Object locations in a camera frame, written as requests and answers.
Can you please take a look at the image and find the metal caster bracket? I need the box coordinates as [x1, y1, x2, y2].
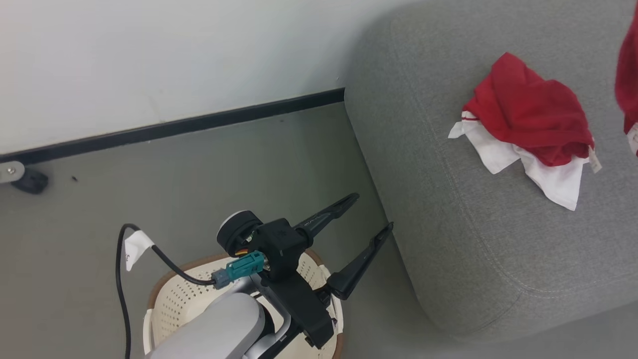
[0, 160, 26, 184]

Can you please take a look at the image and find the cream perforated plastic laundry basket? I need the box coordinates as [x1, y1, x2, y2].
[143, 249, 345, 359]

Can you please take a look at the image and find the grey fabric sofa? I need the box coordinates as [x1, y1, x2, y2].
[343, 0, 638, 343]

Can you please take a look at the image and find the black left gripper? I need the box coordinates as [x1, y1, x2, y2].
[258, 193, 395, 350]

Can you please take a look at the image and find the white cable tag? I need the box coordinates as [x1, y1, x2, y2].
[123, 230, 155, 273]

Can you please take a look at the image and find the teal cable connector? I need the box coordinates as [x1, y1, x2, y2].
[211, 250, 266, 291]

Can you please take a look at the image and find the black caster wheel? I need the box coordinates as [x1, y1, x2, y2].
[10, 168, 49, 195]

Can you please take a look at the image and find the thin black cable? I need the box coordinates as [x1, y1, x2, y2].
[115, 223, 218, 359]

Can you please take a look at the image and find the red and white shirt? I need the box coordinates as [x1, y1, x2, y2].
[448, 52, 603, 212]
[614, 9, 638, 158]

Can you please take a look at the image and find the black wall baseboard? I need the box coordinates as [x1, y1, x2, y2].
[0, 88, 346, 166]

